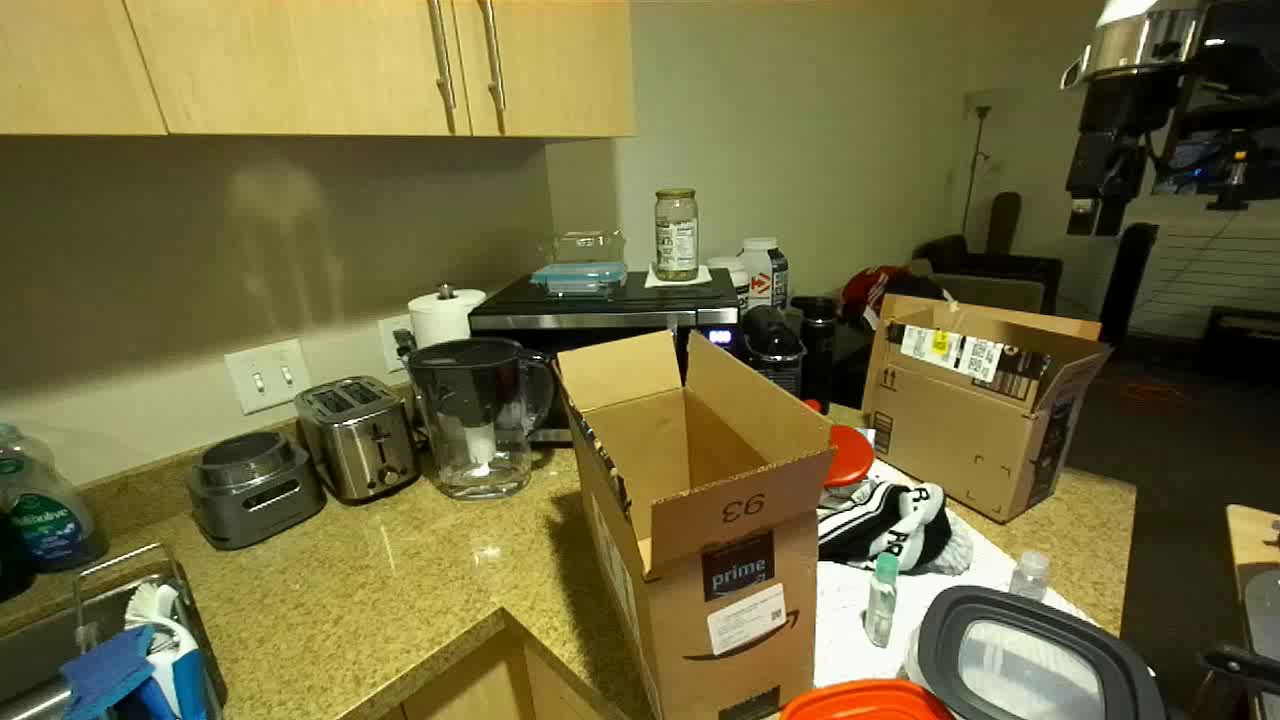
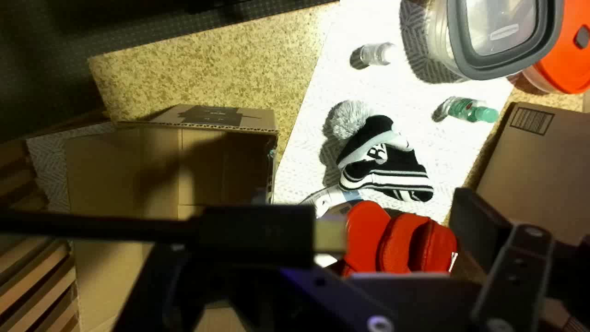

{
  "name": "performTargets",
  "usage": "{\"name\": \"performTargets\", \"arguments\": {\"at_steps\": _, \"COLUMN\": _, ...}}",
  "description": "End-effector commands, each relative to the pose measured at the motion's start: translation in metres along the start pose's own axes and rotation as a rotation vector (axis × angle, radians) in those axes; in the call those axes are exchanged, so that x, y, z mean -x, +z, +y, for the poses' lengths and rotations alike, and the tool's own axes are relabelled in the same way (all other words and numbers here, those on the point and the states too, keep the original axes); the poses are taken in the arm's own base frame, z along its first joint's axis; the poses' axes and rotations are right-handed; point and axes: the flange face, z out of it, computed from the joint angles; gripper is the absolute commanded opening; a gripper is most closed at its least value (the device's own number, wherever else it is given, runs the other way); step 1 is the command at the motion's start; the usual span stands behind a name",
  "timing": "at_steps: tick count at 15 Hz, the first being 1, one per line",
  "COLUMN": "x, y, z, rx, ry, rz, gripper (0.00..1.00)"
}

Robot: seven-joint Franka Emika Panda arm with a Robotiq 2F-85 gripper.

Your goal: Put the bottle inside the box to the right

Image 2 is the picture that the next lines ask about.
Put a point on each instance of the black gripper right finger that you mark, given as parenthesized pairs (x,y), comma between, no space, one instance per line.
(517,277)

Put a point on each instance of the open cardboard box plain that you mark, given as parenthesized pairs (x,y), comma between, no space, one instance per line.
(154,172)

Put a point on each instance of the orange bowl lid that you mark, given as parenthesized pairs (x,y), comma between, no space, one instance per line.
(569,48)

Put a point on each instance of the red cap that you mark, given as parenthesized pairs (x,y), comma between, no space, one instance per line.
(394,240)

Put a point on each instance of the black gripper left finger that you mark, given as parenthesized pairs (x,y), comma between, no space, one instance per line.
(169,296)

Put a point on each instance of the clear container grey lid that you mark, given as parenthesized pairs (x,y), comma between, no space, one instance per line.
(486,37)

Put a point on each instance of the white table mat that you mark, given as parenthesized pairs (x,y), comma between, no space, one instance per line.
(381,93)

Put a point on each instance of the black white pompom beanie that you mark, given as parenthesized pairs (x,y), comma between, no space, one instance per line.
(375,159)

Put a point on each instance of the small green bottle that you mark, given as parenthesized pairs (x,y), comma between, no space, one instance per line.
(467,111)

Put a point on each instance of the open cardboard box barcode label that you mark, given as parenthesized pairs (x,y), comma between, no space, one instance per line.
(541,178)

